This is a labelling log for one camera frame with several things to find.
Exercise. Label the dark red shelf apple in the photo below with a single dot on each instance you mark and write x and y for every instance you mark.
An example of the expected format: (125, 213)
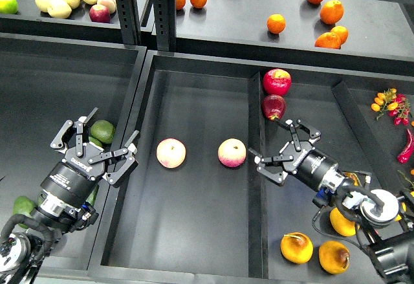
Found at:
(99, 14)

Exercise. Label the black tray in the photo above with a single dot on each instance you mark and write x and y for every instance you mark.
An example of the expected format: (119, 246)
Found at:
(44, 82)
(203, 222)

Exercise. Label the cherry tomato bunch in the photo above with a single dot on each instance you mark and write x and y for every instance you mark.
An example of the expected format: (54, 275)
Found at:
(394, 104)

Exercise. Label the black slanted divider bar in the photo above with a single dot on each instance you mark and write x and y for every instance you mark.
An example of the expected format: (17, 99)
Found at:
(374, 150)

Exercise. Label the large orange right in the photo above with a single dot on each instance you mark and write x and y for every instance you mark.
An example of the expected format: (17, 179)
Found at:
(332, 12)

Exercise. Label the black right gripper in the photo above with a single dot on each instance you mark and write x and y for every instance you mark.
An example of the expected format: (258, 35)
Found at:
(307, 164)

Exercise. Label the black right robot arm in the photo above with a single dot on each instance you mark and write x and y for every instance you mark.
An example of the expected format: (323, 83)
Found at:
(384, 231)

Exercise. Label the pale yellow pear left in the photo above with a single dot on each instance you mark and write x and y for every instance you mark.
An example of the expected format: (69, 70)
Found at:
(44, 1)

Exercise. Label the green apple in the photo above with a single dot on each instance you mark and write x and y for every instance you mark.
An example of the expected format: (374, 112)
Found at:
(8, 6)

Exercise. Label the pink peach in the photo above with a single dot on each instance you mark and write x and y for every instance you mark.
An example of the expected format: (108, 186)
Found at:
(110, 4)

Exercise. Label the pale yellow pear front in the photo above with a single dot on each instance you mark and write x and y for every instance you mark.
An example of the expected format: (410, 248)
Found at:
(59, 9)

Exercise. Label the orange middle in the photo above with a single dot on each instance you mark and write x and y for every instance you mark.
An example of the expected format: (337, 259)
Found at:
(276, 23)

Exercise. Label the red chili pepper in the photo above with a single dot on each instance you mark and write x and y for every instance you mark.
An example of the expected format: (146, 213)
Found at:
(406, 153)

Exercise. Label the dark green avocado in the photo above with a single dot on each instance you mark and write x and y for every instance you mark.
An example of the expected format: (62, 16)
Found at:
(92, 196)

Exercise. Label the pink yellow apple left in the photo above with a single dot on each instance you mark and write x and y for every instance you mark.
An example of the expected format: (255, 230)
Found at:
(171, 153)

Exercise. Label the green avocado upper right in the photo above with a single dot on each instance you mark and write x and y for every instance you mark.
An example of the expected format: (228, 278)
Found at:
(104, 131)

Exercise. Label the green avocado upper left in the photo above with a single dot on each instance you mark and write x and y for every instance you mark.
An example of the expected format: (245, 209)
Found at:
(95, 141)

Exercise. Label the orange lower right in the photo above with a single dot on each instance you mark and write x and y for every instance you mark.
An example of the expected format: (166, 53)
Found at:
(342, 32)

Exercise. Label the yellow pear far right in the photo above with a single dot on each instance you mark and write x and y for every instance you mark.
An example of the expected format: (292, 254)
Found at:
(405, 212)

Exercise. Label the yellow pear partly hidden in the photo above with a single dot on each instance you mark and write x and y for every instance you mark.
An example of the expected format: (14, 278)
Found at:
(342, 225)

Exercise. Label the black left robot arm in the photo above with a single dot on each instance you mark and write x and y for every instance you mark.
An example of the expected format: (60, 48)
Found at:
(28, 238)

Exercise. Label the pink yellow apple right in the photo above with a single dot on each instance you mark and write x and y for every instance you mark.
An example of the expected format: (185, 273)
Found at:
(232, 153)

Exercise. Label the black shelf post left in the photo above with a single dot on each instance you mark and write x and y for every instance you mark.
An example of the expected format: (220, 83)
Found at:
(129, 21)

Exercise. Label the black left tray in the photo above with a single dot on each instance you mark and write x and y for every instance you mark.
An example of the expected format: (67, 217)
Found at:
(44, 82)

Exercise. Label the bright red apple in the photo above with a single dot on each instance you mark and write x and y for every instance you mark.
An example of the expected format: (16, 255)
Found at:
(277, 81)

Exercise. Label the pink yellow apple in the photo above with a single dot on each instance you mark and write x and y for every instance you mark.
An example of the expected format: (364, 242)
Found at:
(232, 153)
(171, 153)

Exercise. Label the orange lower front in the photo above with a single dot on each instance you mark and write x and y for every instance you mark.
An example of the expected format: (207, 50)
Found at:
(328, 40)

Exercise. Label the black middle tray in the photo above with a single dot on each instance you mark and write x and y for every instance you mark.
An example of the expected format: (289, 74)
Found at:
(203, 222)

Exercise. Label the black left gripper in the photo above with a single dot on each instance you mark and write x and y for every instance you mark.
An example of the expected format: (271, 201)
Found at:
(75, 176)

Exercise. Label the yellow pear bottom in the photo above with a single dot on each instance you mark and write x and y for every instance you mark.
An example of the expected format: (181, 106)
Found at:
(334, 257)

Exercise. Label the green avocado lower left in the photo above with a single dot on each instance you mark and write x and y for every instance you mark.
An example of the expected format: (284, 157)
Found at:
(24, 205)

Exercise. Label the yellow brown pear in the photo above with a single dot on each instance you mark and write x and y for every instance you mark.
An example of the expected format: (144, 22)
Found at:
(296, 247)

